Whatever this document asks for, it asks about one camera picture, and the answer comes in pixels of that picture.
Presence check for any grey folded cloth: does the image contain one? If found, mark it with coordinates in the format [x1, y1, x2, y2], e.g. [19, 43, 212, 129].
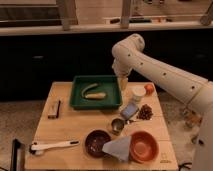
[102, 136, 131, 162]

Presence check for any brown pine cone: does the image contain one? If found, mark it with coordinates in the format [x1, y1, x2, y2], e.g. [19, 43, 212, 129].
[137, 104, 153, 120]

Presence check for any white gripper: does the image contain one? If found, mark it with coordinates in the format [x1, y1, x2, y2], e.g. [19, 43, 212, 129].
[112, 59, 132, 90]

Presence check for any orange bowl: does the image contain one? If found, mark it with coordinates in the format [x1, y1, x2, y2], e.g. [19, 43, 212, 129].
[130, 131, 159, 163]

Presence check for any orange fruit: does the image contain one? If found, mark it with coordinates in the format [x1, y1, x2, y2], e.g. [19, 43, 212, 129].
[144, 84, 154, 95]

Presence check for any green plastic tray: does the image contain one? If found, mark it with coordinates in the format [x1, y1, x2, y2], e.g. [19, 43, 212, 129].
[70, 75, 122, 110]

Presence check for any black chair back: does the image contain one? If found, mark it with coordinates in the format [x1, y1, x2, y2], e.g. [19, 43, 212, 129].
[10, 139, 25, 171]

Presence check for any white handled brush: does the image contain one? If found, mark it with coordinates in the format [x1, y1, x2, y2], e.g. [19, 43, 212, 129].
[29, 141, 80, 155]

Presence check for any white cup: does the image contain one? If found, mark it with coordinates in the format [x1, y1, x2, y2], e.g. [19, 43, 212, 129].
[132, 86, 146, 102]

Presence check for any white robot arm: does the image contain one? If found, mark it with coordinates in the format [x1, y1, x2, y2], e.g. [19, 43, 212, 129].
[112, 34, 213, 171]

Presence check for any dark purple bowl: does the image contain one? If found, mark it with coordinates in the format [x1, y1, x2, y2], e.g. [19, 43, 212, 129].
[85, 130, 111, 158]

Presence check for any green cucumber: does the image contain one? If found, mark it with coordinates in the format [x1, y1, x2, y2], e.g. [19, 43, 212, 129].
[81, 83, 99, 98]

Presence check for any metal measuring cup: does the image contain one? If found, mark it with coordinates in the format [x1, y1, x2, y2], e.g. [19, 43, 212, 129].
[110, 117, 145, 136]

